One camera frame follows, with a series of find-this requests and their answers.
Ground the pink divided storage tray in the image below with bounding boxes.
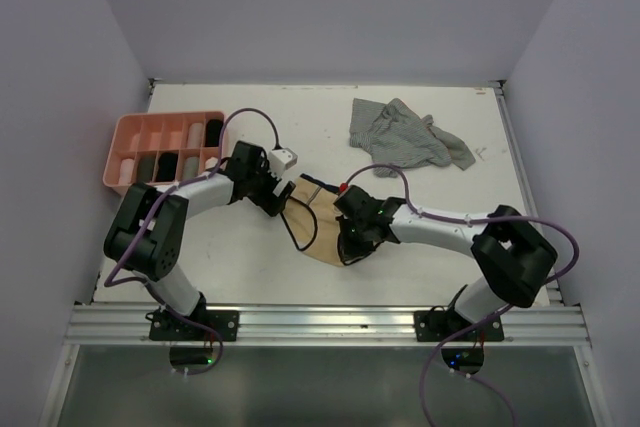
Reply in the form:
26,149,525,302
102,111,226,195

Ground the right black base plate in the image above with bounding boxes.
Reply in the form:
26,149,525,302
413,306,505,342

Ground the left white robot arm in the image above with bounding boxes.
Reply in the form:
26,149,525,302
103,141,297,340

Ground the white rolled cloth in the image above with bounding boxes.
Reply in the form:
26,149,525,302
204,157,219,170

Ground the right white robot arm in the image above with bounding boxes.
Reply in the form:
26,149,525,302
334,185,558,340

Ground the grey striped underwear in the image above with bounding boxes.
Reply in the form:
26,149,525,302
349,98,476,178

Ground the black rolled cloth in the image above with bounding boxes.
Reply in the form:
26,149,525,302
155,152,179,183
204,118,224,147

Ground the beige navy-trimmed underwear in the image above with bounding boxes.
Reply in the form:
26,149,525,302
280,174,343,267

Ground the black rolled cloth front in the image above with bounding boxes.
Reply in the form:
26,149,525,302
155,152,179,183

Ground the beige rolled cloth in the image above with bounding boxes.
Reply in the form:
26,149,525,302
186,122,204,149

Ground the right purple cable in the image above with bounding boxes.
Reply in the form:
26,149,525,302
342,162,581,427

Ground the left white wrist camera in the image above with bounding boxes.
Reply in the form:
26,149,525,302
267,148,298,179

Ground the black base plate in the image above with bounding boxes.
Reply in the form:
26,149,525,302
145,309,240,342
413,306,505,342

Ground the olive rolled cloth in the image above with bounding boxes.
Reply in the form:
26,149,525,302
136,155,156,183

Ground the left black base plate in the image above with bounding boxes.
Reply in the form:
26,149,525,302
145,309,240,342

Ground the aluminium mounting rail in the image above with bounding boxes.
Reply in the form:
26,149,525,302
63,302,590,347

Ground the black rolled cloth back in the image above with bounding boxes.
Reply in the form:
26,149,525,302
204,118,224,147

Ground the grey rolled cloth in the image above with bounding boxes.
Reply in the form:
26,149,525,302
181,156,199,181

